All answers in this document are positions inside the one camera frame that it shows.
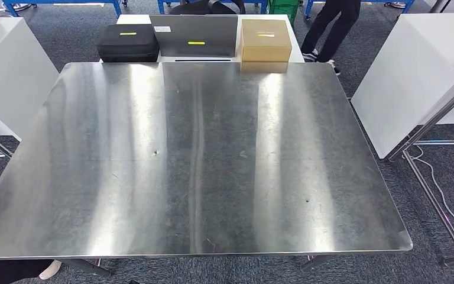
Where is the grey laptop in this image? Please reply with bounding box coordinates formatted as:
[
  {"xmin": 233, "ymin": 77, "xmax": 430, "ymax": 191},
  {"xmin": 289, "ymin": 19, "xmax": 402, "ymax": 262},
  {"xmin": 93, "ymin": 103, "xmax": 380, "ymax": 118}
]
[{"xmin": 149, "ymin": 15, "xmax": 239, "ymax": 57}]

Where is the brown cardboard box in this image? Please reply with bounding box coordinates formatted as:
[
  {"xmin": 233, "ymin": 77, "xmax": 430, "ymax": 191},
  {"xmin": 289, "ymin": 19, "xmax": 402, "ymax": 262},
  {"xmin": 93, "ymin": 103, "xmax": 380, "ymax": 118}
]
[{"xmin": 239, "ymin": 18, "xmax": 293, "ymax": 63}]

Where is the steel workbench table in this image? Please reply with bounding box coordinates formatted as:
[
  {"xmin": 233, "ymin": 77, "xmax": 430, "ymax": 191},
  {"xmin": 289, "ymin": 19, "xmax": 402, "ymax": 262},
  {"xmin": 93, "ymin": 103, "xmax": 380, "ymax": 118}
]
[{"xmin": 0, "ymin": 62, "xmax": 413, "ymax": 275}]

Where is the black zip case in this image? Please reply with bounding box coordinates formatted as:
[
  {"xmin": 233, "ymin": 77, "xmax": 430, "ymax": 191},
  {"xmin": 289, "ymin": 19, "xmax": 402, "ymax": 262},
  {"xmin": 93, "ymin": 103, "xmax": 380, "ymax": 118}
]
[{"xmin": 96, "ymin": 24, "xmax": 160, "ymax": 63}]

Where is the green plastic crate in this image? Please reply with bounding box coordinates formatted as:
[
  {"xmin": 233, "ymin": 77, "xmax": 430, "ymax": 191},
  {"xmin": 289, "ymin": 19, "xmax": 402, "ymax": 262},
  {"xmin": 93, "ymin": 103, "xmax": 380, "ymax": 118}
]
[{"xmin": 268, "ymin": 0, "xmax": 300, "ymax": 24}]

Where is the small white table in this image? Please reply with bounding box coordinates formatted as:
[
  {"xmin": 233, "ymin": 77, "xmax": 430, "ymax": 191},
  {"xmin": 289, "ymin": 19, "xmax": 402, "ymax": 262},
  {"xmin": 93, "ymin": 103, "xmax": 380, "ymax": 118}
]
[{"xmin": 99, "ymin": 14, "xmax": 305, "ymax": 63}]

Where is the person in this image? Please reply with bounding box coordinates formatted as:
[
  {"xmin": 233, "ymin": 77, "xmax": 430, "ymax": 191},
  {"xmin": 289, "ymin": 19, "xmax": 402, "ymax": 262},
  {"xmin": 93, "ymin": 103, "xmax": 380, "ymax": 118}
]
[
  {"xmin": 300, "ymin": 0, "xmax": 362, "ymax": 76},
  {"xmin": 0, "ymin": 259, "xmax": 63, "ymax": 284}
]

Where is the white box table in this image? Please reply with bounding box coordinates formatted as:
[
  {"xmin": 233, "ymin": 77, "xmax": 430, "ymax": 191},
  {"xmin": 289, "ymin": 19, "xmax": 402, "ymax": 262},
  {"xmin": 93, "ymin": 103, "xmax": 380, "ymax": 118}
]
[
  {"xmin": 351, "ymin": 12, "xmax": 454, "ymax": 160},
  {"xmin": 0, "ymin": 16, "xmax": 60, "ymax": 142}
]

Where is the white floor cable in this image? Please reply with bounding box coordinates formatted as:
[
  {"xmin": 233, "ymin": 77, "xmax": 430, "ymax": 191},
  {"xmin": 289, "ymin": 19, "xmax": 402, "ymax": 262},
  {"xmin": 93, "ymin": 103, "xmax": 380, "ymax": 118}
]
[{"xmin": 403, "ymin": 145, "xmax": 454, "ymax": 246}]

